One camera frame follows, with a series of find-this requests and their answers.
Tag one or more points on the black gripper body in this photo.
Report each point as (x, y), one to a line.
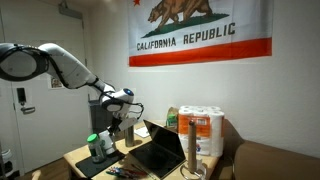
(116, 126)

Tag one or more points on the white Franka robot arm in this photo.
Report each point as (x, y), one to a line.
(66, 66)

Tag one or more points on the black desk mat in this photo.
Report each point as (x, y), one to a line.
(96, 166)

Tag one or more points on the stainless steel tumbler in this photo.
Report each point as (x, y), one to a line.
(129, 136)

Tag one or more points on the dark grey trash bin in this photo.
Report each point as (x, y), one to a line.
(100, 116)

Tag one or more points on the green lid clear bottle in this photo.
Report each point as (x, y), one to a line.
(96, 149)

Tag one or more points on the white paper sheet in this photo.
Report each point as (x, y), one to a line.
(143, 132)

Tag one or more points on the black laptop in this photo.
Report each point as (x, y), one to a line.
(160, 150)

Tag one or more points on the green plastic bottle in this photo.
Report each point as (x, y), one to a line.
(171, 120)

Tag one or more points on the white door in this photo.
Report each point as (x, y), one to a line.
(50, 133)

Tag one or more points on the cardboard paper towel tube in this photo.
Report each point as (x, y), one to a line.
(191, 146)

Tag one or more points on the metal paper towel holder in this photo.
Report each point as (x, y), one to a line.
(193, 171)

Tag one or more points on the paper towel multipack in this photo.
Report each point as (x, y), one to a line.
(203, 130)

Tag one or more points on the black door keypad lock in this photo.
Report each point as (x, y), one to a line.
(21, 95)

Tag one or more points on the grey door closer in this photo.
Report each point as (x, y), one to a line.
(70, 11)

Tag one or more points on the California Republic flag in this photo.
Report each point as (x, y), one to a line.
(200, 30)

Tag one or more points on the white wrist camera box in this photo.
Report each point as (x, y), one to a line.
(128, 123)

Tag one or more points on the small wall picture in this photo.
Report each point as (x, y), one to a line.
(55, 82)

